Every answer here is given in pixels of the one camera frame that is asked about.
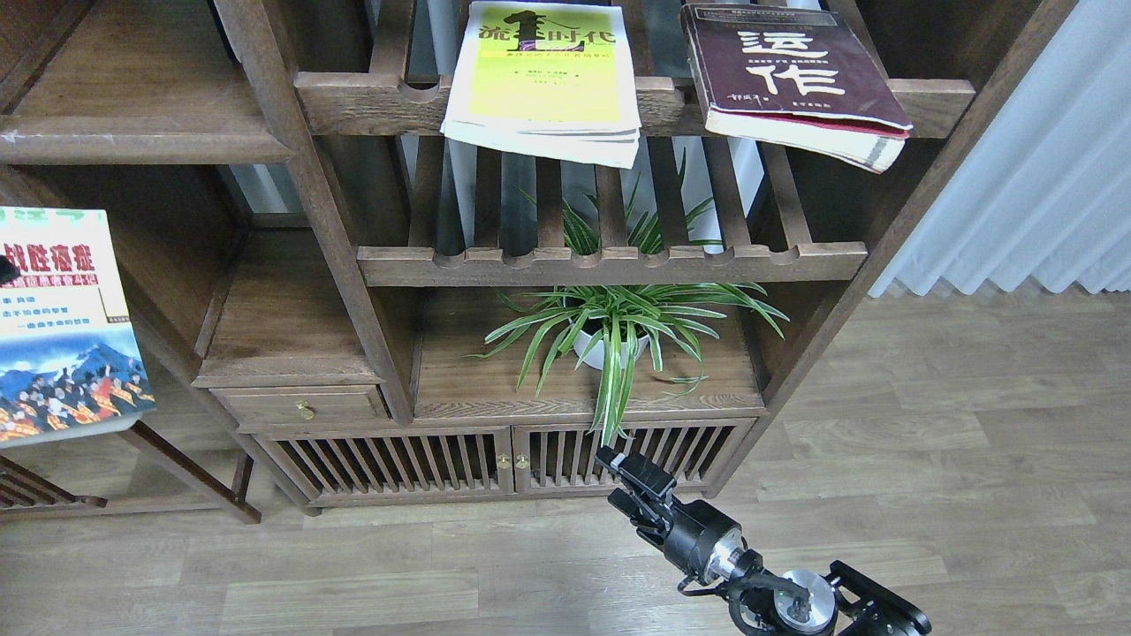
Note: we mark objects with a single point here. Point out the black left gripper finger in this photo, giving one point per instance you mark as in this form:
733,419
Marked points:
9,272

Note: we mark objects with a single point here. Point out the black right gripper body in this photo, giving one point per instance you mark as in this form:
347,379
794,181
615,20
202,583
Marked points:
696,537

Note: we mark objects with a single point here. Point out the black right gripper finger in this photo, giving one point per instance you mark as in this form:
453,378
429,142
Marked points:
643,477
638,512

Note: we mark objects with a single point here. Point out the colourful mountain cover book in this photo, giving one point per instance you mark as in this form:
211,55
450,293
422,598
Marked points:
70,361

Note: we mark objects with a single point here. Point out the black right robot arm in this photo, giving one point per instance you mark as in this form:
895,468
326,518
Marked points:
801,602

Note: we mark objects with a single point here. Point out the white plant pot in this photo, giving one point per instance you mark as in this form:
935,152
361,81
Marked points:
589,345

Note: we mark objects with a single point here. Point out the green spider plant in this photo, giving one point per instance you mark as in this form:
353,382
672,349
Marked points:
674,311

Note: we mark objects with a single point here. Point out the dark wooden bookshelf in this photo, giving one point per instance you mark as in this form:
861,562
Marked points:
272,170

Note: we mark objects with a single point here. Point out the brass drawer knob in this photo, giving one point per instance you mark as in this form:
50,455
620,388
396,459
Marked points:
305,410

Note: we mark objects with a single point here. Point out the yellow green cover book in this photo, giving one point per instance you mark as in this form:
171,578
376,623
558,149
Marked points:
546,79

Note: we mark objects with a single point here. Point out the dark maroon cover book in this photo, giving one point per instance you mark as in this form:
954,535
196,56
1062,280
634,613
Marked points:
793,77

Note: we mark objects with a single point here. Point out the white pleated curtain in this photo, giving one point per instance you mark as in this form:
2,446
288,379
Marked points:
1044,197

